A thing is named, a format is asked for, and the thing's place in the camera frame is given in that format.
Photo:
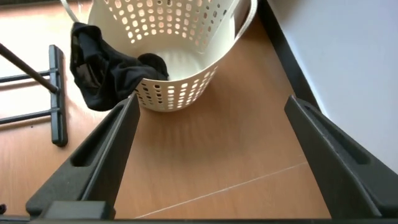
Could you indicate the black clothes rack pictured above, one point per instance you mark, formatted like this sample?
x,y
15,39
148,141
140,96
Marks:
x,y
57,93

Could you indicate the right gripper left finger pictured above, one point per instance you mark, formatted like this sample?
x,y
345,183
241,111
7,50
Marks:
x,y
93,174

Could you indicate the white laundry basket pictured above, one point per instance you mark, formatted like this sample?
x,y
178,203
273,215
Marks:
x,y
186,62

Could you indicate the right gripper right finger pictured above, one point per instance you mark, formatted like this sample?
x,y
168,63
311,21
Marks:
x,y
348,180

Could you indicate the black garment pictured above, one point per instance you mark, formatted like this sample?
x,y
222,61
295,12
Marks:
x,y
102,74

